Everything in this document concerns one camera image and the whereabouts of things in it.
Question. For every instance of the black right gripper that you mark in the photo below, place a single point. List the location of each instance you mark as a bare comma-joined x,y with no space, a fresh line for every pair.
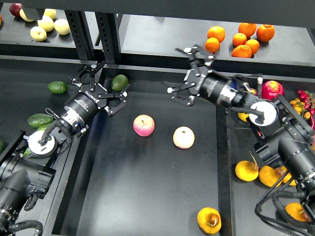
209,85

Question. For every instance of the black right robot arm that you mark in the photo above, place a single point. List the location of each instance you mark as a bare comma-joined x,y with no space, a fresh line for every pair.
283,137

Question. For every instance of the yellow pear behind arm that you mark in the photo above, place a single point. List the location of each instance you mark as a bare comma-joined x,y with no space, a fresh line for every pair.
288,177

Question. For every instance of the pale yellow apple back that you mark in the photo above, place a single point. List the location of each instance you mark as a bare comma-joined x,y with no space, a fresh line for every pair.
52,13

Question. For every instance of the dark green avocado upper cluster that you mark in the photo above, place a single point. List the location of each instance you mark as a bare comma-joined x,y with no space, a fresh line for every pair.
38,120

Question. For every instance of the pale yellow pink apple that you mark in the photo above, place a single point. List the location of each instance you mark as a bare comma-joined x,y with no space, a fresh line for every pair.
183,137

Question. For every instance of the orange top centre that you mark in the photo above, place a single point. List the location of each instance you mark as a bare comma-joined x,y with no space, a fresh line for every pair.
248,29

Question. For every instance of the black perforated shelf post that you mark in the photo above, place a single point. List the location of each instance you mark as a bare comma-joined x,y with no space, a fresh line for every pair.
108,32
80,33

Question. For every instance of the red and orange cherry tomatoes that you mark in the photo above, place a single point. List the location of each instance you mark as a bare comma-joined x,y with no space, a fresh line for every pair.
304,105

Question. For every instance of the yellow pear with long stem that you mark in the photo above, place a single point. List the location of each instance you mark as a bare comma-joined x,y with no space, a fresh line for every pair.
247,170

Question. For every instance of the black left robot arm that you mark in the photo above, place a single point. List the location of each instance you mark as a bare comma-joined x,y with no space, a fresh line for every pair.
26,171

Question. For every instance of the black tray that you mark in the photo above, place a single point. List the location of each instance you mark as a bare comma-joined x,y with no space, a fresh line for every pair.
23,92
146,186
237,198

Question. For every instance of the green avocado middle cluster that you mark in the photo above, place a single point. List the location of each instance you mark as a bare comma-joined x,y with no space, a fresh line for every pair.
43,127

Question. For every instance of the dark red apple right tray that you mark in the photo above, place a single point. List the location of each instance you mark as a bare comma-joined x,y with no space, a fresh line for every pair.
253,91

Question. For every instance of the pale yellow apple half hidden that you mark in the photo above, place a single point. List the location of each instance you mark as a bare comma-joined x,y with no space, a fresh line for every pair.
24,17

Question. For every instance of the green avocado left tray top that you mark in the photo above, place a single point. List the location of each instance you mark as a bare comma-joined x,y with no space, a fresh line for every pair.
57,87

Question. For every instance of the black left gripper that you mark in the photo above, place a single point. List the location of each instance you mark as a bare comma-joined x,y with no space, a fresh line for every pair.
92,97

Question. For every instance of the yellow pear upper right tray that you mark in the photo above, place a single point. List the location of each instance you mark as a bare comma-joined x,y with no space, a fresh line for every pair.
243,116

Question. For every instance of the pale yellow apple centre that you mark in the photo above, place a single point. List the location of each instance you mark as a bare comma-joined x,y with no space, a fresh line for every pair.
46,23

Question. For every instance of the black centre tray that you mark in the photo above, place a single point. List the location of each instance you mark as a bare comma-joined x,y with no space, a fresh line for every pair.
146,186

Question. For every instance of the green avocado lower cluster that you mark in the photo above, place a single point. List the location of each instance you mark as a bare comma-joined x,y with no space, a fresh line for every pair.
27,154

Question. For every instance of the yellow pear tray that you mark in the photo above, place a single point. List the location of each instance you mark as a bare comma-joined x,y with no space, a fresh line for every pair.
243,116
269,176

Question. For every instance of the orange top left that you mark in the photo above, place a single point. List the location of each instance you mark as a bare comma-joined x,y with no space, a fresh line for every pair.
216,32

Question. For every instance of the pale yellow apple right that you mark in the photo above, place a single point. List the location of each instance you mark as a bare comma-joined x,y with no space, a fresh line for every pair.
62,26

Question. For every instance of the dark red apple on shelf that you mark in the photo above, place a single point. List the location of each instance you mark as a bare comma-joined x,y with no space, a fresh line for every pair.
15,9

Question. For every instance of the small orange right centre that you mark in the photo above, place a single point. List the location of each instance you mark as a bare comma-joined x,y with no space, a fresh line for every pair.
254,45

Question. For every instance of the dark avocado at left edge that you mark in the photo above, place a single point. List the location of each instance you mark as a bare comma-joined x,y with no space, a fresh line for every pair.
2,146

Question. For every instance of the black perforated shelf post left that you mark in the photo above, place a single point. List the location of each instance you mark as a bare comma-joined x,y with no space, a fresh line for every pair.
80,33

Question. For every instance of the orange top right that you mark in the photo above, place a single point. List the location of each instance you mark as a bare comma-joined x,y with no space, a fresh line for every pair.
265,33

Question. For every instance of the black perforated shelf post right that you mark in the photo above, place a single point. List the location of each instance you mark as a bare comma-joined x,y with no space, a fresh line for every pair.
108,32

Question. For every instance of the black right tray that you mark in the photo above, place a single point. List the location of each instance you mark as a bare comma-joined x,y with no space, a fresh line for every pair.
237,198

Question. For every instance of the bright red apple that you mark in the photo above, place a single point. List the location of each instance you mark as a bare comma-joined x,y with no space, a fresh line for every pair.
271,89

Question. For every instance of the yellow pear middle right tray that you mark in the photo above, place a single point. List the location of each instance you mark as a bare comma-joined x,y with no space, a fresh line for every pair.
269,176

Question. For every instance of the black left tray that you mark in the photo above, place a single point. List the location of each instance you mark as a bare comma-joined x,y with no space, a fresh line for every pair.
23,92

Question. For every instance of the small orange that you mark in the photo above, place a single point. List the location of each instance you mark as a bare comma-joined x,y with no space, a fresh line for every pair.
239,39
254,45

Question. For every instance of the orange lower left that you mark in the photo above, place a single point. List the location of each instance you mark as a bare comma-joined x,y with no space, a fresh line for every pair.
212,45

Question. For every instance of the pale yellow apple front left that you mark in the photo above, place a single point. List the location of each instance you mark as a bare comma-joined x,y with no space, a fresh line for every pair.
38,34

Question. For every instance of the orange bottom front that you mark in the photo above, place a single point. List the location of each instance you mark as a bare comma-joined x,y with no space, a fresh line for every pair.
242,51

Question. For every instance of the green avocado at tray corner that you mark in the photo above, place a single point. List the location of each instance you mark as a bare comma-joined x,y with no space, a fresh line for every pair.
119,82

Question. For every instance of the pink red apple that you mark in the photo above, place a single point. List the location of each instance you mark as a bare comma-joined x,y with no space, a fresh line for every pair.
143,125

